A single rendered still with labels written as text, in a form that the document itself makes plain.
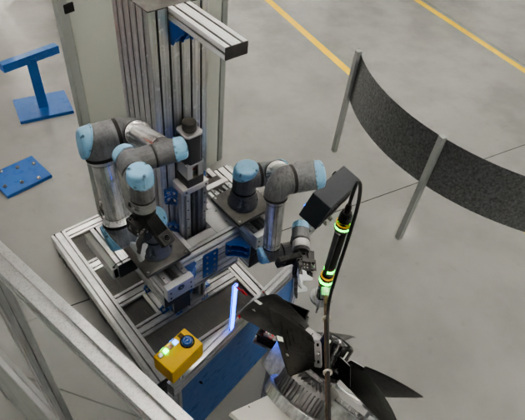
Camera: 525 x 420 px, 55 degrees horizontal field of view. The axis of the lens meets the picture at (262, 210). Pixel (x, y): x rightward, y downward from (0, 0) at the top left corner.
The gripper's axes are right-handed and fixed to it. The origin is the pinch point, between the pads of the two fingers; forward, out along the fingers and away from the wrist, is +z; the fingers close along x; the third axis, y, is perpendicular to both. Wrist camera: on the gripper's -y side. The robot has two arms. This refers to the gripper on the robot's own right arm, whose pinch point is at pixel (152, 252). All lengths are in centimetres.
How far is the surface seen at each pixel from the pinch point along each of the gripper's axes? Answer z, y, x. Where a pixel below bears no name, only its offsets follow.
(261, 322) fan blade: 29.5, -33.5, -19.3
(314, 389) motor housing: 30, -63, -12
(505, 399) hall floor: 148, -137, -139
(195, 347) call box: 40.8, -18.6, -0.2
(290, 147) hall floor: 148, 96, -235
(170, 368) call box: 40.8, -17.7, 11.6
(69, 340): -57, -40, 49
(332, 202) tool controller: 25, -20, -85
